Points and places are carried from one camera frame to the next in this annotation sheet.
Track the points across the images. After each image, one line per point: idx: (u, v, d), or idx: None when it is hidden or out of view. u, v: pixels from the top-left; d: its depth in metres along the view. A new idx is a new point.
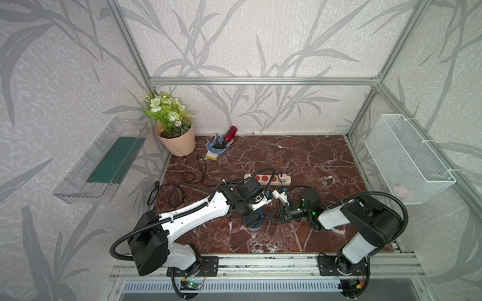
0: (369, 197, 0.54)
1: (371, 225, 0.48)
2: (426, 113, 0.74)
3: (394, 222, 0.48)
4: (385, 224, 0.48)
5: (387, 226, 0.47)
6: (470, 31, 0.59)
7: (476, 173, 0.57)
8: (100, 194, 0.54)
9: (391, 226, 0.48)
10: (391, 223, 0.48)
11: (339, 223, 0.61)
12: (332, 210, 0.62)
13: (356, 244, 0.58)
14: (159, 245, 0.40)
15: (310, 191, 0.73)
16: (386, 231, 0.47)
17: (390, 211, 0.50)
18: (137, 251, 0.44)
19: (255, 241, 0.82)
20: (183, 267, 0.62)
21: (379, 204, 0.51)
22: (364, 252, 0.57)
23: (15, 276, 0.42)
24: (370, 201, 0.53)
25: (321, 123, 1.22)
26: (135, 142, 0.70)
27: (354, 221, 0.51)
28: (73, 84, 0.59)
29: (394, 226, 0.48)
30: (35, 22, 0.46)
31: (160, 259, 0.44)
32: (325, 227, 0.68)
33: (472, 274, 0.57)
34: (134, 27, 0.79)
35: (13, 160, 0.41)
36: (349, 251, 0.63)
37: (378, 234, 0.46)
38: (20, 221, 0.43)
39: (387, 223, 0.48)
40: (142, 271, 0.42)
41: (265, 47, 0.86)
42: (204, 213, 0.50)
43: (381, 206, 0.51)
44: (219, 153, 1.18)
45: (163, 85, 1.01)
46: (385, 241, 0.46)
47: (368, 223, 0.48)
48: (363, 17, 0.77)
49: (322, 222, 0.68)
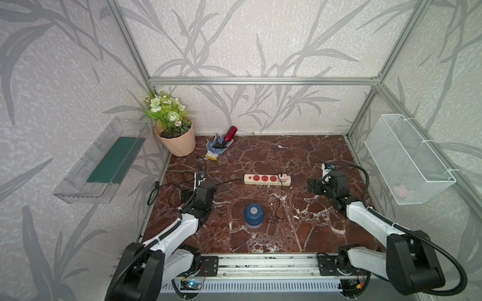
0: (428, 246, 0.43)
1: (408, 274, 0.42)
2: (426, 113, 0.74)
3: (433, 283, 0.42)
4: (423, 279, 0.41)
5: (423, 281, 0.41)
6: (470, 31, 0.59)
7: (476, 173, 0.57)
8: (100, 194, 0.54)
9: (427, 283, 0.41)
10: (429, 283, 0.41)
11: (367, 227, 0.55)
12: (373, 217, 0.54)
13: (368, 258, 0.56)
14: (157, 262, 0.42)
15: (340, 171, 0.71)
16: (419, 284, 0.41)
17: (440, 274, 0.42)
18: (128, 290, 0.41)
19: (255, 241, 0.82)
20: (187, 267, 0.63)
21: (433, 259, 0.43)
22: (370, 266, 0.55)
23: (14, 276, 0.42)
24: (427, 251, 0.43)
25: (321, 123, 1.22)
26: (135, 142, 0.70)
27: (393, 257, 0.43)
28: (73, 85, 0.59)
29: (429, 284, 0.41)
30: (35, 22, 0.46)
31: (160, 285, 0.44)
32: (349, 217, 0.62)
33: (472, 274, 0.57)
34: (134, 27, 0.79)
35: (13, 160, 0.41)
36: (356, 254, 0.62)
37: (407, 283, 0.41)
38: (20, 221, 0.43)
39: (426, 280, 0.41)
40: None
41: (264, 47, 0.86)
42: (184, 229, 0.55)
43: (432, 263, 0.42)
44: (219, 153, 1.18)
45: (163, 85, 1.01)
46: (408, 291, 0.41)
47: (407, 272, 0.42)
48: (363, 17, 0.77)
49: (349, 212, 0.62)
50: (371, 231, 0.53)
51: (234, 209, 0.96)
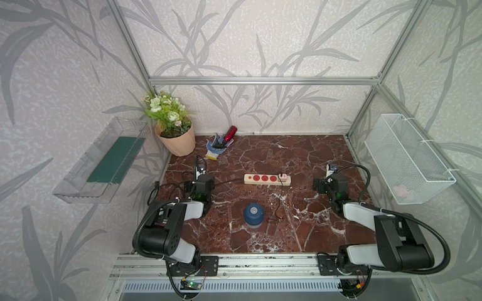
0: (415, 226, 0.46)
1: (395, 248, 0.44)
2: (426, 113, 0.74)
3: (421, 258, 0.43)
4: (412, 255, 0.43)
5: (410, 256, 0.43)
6: (470, 31, 0.59)
7: (476, 173, 0.57)
8: (100, 194, 0.54)
9: (415, 259, 0.43)
10: (417, 258, 0.43)
11: (364, 222, 0.57)
12: (364, 208, 0.58)
13: (365, 249, 0.57)
14: (182, 207, 0.50)
15: (340, 174, 0.74)
16: (407, 259, 0.43)
17: (428, 252, 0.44)
18: (153, 236, 0.45)
19: (255, 241, 0.82)
20: (188, 259, 0.63)
21: (420, 238, 0.45)
22: (368, 258, 0.55)
23: (15, 276, 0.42)
24: (413, 230, 0.46)
25: (321, 123, 1.22)
26: (135, 142, 0.70)
27: (381, 236, 0.47)
28: (73, 84, 0.59)
29: (418, 261, 0.43)
30: (35, 22, 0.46)
31: (178, 236, 0.49)
32: (346, 217, 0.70)
33: (472, 274, 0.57)
34: (134, 27, 0.79)
35: (13, 160, 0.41)
36: (354, 249, 0.62)
37: (395, 256, 0.43)
38: (20, 221, 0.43)
39: (414, 256, 0.43)
40: (168, 249, 0.44)
41: (264, 47, 0.86)
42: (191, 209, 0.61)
43: (420, 240, 0.45)
44: (219, 153, 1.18)
45: (163, 85, 1.01)
46: (398, 268, 0.43)
47: (393, 246, 0.44)
48: (363, 17, 0.77)
49: (345, 212, 0.66)
50: (366, 224, 0.56)
51: (234, 209, 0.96)
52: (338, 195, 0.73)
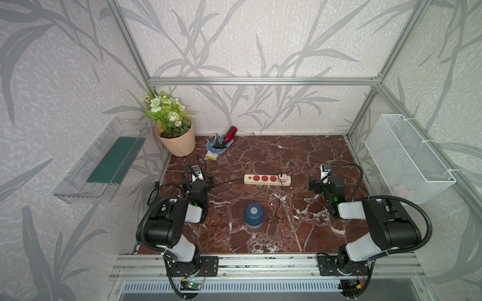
0: (400, 205, 0.51)
1: (383, 225, 0.48)
2: (426, 113, 0.74)
3: (408, 233, 0.46)
4: (400, 231, 0.46)
5: (398, 231, 0.46)
6: (470, 31, 0.59)
7: (476, 173, 0.57)
8: (100, 194, 0.54)
9: (403, 234, 0.46)
10: (405, 233, 0.46)
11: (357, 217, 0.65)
12: (355, 202, 0.61)
13: (360, 239, 0.59)
14: (185, 200, 0.53)
15: (337, 178, 0.76)
16: (395, 234, 0.46)
17: (415, 228, 0.47)
18: (155, 229, 0.46)
19: (255, 241, 0.82)
20: (188, 258, 0.63)
21: (406, 216, 0.49)
22: (364, 249, 0.57)
23: (14, 276, 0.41)
24: (398, 209, 0.50)
25: (321, 123, 1.22)
26: (135, 142, 0.70)
27: (370, 218, 0.50)
28: (73, 84, 0.59)
29: (407, 236, 0.46)
30: (35, 22, 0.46)
31: (181, 229, 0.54)
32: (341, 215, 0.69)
33: (472, 274, 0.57)
34: (134, 27, 0.79)
35: (13, 160, 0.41)
36: (352, 244, 0.64)
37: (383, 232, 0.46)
38: (20, 221, 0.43)
39: (401, 231, 0.46)
40: (171, 240, 0.45)
41: (265, 47, 0.86)
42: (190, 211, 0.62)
43: (405, 217, 0.48)
44: (219, 153, 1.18)
45: (163, 85, 1.01)
46: (388, 245, 0.46)
47: (381, 222, 0.48)
48: (363, 17, 0.77)
49: (339, 210, 0.70)
50: (360, 216, 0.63)
51: (234, 209, 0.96)
52: (334, 199, 0.76)
